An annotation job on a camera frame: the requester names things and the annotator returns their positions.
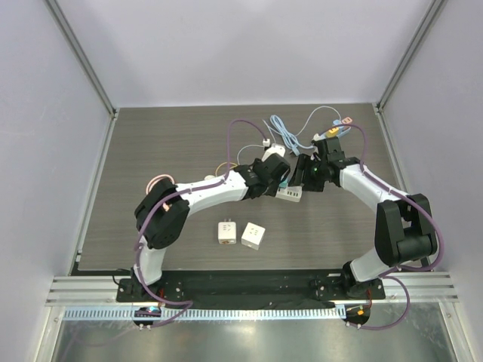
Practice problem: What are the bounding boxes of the light blue power strip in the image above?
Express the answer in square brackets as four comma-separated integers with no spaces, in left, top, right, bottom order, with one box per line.
[313,127,351,140]

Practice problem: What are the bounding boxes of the white cube socket plain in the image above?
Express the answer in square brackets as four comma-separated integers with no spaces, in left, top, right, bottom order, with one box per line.
[241,222,266,250]

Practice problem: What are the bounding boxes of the white cube socket tiger sticker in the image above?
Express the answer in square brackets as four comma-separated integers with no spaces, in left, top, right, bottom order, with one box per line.
[217,219,237,245]

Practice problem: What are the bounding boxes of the white power strip green ports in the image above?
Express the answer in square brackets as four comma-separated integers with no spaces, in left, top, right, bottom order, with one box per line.
[275,186,303,203]

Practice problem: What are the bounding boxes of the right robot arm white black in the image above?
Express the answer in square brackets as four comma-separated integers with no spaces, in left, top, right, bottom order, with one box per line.
[289,137,438,299]

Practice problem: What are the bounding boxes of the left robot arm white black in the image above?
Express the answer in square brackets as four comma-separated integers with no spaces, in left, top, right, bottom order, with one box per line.
[132,153,291,302]

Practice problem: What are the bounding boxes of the yellow plug adapter on strip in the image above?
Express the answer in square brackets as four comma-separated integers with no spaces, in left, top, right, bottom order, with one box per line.
[325,127,340,137]

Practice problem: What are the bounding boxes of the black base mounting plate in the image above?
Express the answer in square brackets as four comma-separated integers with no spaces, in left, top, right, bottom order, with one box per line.
[116,269,386,324]

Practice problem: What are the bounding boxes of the light blue power cable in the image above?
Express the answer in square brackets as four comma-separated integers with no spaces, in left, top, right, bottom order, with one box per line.
[236,106,342,163]

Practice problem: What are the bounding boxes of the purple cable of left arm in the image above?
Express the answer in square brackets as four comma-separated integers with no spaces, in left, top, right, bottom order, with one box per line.
[134,119,272,328]

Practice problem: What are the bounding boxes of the pink coiled power cable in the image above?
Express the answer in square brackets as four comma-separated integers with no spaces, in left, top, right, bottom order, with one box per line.
[146,173,175,192]

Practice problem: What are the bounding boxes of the right aluminium frame post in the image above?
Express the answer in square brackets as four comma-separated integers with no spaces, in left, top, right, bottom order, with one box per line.
[373,0,448,114]

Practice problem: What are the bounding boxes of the aluminium frame post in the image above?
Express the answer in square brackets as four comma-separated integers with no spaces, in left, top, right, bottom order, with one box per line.
[44,0,117,118]
[373,0,448,114]

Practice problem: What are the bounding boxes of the aluminium frame rail front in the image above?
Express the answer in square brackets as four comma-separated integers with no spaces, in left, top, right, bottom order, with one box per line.
[45,271,459,306]

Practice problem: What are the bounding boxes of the white slotted cable duct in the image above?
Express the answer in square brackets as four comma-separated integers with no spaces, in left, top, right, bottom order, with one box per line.
[63,305,346,322]

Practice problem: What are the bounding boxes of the left aluminium frame post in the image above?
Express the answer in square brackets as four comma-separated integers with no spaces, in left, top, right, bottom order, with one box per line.
[44,0,117,118]

